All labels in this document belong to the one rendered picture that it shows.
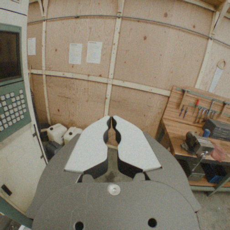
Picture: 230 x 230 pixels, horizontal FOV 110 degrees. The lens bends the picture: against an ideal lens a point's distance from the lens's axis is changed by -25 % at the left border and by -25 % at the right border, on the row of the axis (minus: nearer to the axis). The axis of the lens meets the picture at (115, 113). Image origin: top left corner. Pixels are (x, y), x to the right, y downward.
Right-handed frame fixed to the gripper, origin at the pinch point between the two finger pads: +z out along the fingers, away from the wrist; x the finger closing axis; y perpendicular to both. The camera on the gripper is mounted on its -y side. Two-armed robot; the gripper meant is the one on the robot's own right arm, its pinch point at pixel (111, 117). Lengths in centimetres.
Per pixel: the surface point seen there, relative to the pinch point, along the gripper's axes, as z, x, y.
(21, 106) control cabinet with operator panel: 50, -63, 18
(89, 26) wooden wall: 156, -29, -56
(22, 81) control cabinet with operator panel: 54, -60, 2
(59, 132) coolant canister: 132, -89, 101
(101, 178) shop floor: 77, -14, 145
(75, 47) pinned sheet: 160, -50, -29
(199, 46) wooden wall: 119, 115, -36
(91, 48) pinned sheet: 154, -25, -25
